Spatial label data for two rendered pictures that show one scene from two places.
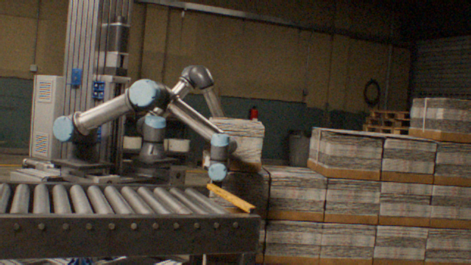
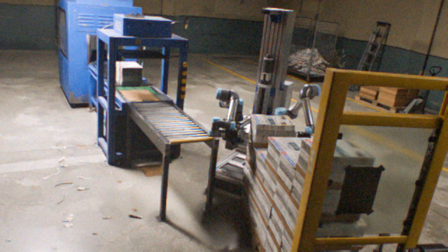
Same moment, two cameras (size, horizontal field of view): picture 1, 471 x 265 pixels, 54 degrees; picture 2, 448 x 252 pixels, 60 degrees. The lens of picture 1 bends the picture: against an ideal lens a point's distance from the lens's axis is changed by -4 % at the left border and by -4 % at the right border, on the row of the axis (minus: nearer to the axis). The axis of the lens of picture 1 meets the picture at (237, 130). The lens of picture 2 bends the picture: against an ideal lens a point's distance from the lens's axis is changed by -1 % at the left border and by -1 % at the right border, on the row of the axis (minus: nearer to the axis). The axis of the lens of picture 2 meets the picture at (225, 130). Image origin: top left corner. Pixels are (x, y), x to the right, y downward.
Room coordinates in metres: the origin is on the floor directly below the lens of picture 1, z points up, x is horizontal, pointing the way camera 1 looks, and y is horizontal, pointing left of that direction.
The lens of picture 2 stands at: (1.63, -3.38, 2.13)
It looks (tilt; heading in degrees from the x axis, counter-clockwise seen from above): 19 degrees down; 82
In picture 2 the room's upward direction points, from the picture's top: 6 degrees clockwise
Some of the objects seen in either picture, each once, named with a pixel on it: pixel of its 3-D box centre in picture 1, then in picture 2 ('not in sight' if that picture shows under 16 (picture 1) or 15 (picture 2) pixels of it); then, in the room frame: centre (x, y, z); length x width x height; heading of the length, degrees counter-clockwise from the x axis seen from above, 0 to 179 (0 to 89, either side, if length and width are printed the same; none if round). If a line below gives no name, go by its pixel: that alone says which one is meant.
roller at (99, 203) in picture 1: (100, 205); (174, 127); (1.61, 0.45, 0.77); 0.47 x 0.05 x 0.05; 23
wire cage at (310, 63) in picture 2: not in sight; (309, 49); (5.24, 7.67, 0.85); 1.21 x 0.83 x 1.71; 113
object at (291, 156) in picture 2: (396, 135); (309, 159); (2.59, -0.87, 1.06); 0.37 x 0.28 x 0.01; 7
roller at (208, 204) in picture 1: (207, 205); (189, 140); (1.76, 0.09, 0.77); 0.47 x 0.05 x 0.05; 23
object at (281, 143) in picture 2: (346, 132); (295, 144); (2.56, -0.59, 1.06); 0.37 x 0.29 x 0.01; 7
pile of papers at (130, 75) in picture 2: not in sight; (128, 73); (0.91, 2.09, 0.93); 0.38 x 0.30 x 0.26; 113
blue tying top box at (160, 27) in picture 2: not in sight; (142, 25); (1.14, 1.56, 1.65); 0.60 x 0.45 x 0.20; 23
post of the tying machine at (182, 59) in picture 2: not in sight; (180, 100); (1.65, 1.45, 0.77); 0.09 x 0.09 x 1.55; 23
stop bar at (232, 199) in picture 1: (229, 196); (192, 140); (1.78, 0.01, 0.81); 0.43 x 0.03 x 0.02; 23
